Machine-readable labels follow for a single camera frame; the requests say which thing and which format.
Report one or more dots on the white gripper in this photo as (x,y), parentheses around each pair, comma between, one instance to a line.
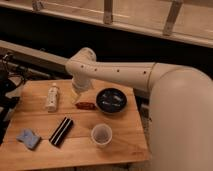
(79,86)

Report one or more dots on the white plastic bottle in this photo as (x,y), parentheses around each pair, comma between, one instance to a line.
(52,98)

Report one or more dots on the metal bracket middle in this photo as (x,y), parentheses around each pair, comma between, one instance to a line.
(108,12)

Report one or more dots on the metal bracket left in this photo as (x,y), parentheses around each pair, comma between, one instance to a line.
(37,5)

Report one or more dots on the grey metal rail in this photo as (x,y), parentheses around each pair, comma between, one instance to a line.
(35,57)

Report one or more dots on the black striped box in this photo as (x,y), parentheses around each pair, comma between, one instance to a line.
(60,133)

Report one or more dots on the metal bracket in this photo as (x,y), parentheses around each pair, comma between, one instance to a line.
(37,5)
(172,17)
(108,12)

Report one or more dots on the wooden board table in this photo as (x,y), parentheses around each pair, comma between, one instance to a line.
(70,137)

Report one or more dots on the dark ceramic bowl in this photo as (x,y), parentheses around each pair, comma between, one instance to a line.
(111,100)

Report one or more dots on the black equipment at left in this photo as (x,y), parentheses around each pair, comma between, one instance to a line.
(8,83)

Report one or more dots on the blue cloth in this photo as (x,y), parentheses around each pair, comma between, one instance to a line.
(28,138)

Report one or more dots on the metal bracket right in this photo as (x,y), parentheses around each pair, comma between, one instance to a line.
(172,17)

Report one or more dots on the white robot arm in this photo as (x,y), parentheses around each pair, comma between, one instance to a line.
(180,106)

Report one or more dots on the dark red pepper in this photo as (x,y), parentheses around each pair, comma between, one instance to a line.
(85,105)

